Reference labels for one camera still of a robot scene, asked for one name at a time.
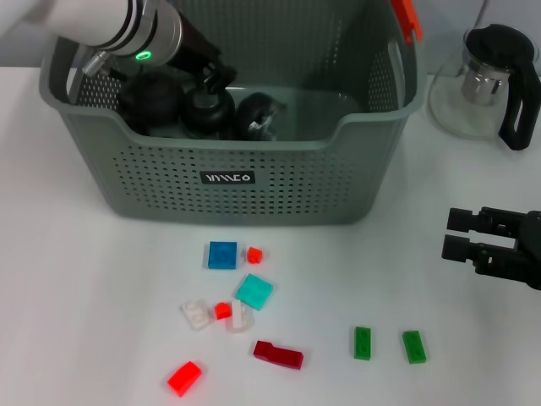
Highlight orange bin handle clip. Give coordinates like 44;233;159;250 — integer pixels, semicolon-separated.
388;0;424;46

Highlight teal square brick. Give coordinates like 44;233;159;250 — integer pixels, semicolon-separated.
234;272;275;313

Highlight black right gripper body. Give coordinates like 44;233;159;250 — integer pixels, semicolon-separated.
513;210;541;291

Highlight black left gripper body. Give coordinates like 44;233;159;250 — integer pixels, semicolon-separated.
167;16;225;75

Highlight blue square brick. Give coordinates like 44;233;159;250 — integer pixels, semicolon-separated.
207;240;238;270

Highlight white square brick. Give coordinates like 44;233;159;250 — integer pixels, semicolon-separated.
181;299;214;333

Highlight white narrow brick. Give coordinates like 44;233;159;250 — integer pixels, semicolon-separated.
226;299;254;335

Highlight bright red slope brick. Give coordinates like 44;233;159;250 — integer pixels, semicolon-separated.
167;359;203;398

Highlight gray perforated storage bin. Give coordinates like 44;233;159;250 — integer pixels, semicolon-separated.
38;0;425;226

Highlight dark red long brick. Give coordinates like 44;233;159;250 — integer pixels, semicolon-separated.
252;339;304;371

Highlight glass teacup with black holder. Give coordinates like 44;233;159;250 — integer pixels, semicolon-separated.
180;82;238;141
234;91;289;143

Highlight glass pitcher with black lid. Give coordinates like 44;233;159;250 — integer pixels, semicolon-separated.
427;24;541;152

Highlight green rectangular brick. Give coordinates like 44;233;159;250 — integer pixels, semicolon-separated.
401;329;429;365
352;325;374;360

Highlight black ceramic teapot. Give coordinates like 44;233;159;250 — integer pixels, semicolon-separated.
117;72;185;128

